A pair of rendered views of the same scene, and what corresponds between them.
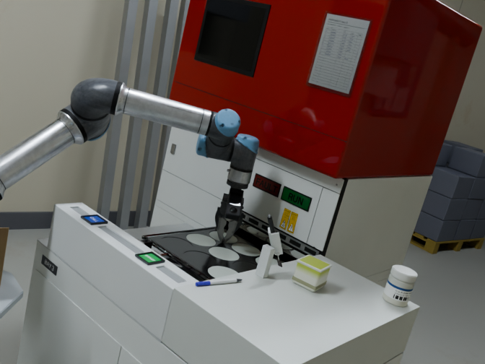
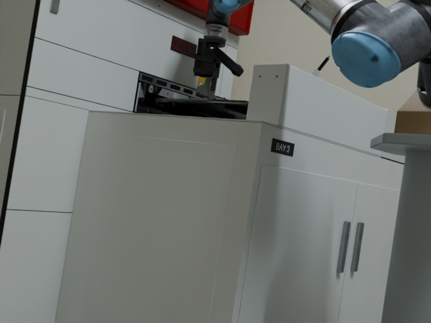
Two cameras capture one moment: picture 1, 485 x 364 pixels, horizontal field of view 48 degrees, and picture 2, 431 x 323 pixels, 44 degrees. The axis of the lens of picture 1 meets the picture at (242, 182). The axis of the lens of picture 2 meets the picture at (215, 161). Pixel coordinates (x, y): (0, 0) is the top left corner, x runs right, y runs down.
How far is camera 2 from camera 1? 247 cm
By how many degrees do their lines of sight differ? 88
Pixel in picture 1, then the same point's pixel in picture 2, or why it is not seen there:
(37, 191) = not seen: outside the picture
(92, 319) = (333, 177)
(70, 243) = (309, 107)
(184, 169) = (77, 35)
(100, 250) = (340, 101)
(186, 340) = not seen: hidden behind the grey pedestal
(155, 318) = not seen: hidden behind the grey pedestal
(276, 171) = (190, 33)
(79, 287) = (320, 153)
